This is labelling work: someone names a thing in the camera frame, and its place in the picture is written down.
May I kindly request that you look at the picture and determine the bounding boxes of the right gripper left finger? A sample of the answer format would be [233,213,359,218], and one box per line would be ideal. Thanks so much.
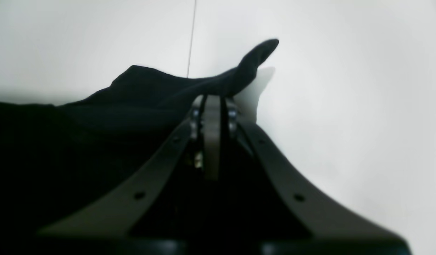
[38,96,210,236]

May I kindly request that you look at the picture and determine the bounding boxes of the black T-shirt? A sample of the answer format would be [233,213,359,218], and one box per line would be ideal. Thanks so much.
[0,39,279,255]

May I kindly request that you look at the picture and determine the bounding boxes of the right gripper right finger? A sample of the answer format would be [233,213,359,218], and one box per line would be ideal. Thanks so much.
[218,97,403,242]

